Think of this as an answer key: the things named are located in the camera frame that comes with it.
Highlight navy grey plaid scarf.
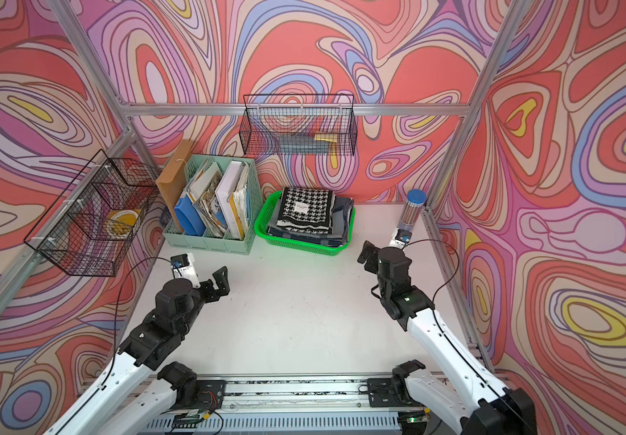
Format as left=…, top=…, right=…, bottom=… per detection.
left=267, top=197, right=354, bottom=248

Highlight small houndstooth scarf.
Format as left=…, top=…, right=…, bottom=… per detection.
left=277, top=188, right=335, bottom=235

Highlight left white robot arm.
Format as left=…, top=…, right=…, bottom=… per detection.
left=48, top=266, right=231, bottom=434

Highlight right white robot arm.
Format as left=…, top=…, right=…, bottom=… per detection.
left=358, top=241, right=538, bottom=434

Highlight green plastic basket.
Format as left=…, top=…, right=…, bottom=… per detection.
left=253, top=191, right=356, bottom=257

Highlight yellow item in back basket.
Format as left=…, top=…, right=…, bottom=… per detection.
left=313, top=132, right=338, bottom=144

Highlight blue folder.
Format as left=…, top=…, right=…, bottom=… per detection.
left=173, top=194, right=206, bottom=237

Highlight clear bottle blue cap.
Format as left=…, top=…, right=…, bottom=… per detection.
left=398, top=188, right=427, bottom=232

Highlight mint green file crate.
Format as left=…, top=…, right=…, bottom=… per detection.
left=164, top=154, right=263, bottom=255

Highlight white book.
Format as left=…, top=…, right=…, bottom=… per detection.
left=216, top=161, right=245, bottom=240

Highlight yellow round item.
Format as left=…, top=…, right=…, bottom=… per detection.
left=104, top=210, right=140, bottom=239

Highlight brown cardboard folder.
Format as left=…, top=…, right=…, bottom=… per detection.
left=156, top=141, right=194, bottom=220

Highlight green circuit board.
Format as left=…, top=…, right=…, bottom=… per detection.
left=171, top=413, right=205, bottom=431

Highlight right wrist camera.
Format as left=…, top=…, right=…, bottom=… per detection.
left=389, top=228, right=412, bottom=249

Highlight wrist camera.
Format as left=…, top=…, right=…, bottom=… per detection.
left=170, top=253, right=200, bottom=288
left=389, top=228, right=412, bottom=249

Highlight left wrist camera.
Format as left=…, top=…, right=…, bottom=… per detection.
left=170, top=253, right=200, bottom=288

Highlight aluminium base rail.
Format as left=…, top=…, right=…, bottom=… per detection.
left=151, top=366, right=451, bottom=432

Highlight black wire basket left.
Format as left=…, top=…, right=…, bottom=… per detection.
left=24, top=150, right=158, bottom=277

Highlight black wire basket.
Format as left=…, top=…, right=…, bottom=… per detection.
left=239, top=92, right=358, bottom=157
left=24, top=150, right=158, bottom=277

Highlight black wire basket back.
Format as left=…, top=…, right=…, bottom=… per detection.
left=239, top=92, right=358, bottom=157

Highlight aluminium frame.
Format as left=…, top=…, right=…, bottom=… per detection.
left=0, top=0, right=534, bottom=360

